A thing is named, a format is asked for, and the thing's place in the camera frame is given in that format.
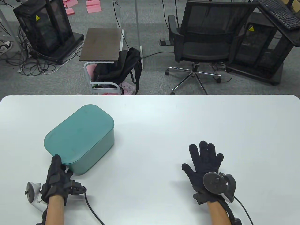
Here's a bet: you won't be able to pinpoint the person's left hand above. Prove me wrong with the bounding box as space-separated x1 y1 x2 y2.
41 154 74 206

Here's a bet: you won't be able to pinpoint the person's right hand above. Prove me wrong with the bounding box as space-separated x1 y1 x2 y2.
182 141 224 204

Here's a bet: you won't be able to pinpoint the teal plastic box lid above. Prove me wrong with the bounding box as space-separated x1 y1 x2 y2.
44 104 115 165

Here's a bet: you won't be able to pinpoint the black left forearm pack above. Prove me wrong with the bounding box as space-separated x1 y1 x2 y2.
36 207 48 225

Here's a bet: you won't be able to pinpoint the person's right forearm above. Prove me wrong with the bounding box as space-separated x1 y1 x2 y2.
207 200 232 225

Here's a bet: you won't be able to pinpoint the person's left forearm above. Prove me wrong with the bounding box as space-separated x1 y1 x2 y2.
45 195 65 225

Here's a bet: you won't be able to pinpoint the white left hand controller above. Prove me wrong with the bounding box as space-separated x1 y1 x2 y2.
25 182 49 209

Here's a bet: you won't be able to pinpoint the grey white right hand controller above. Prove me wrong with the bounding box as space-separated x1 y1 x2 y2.
203 172 236 203

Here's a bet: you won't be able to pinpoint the black mesh office chair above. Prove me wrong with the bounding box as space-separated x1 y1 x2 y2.
165 0 258 95

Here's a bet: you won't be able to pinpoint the black mesh equipment cage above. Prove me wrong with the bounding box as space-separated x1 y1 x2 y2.
13 0 85 65
226 12 296 85

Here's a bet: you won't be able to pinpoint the black backpack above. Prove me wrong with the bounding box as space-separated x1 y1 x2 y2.
93 47 143 95

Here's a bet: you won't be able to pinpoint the black and white shoe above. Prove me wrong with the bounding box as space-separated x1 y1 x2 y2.
0 40 13 54

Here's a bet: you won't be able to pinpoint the brown top side table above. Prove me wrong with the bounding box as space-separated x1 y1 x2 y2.
79 28 125 96

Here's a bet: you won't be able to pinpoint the grey metal pole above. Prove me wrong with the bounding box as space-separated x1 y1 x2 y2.
134 0 144 69

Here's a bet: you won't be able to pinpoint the black desk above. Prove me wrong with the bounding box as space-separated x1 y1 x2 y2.
255 0 300 47

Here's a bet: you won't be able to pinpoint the black computer keyboard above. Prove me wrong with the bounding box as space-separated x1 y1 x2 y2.
257 0 300 31

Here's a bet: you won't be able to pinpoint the scattered pink paper sheets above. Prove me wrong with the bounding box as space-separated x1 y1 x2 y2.
62 0 102 16

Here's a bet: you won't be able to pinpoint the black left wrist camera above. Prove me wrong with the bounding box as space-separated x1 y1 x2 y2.
68 180 87 196

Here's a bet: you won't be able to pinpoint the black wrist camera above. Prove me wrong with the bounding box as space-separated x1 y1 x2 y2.
193 186 211 205
68 180 87 196

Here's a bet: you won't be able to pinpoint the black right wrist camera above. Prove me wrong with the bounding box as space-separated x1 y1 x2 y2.
193 186 211 205

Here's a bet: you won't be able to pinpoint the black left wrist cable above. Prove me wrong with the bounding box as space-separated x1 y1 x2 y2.
83 190 106 225

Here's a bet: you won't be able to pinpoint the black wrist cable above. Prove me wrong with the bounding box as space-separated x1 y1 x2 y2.
234 196 254 225
83 190 106 225

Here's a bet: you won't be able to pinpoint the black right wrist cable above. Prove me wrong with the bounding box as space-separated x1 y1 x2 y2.
234 196 254 225

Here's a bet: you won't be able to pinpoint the tangle of floor cables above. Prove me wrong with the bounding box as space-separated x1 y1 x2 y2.
5 25 83 77

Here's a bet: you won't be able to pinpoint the black floor cable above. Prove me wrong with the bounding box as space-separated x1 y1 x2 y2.
142 51 176 58

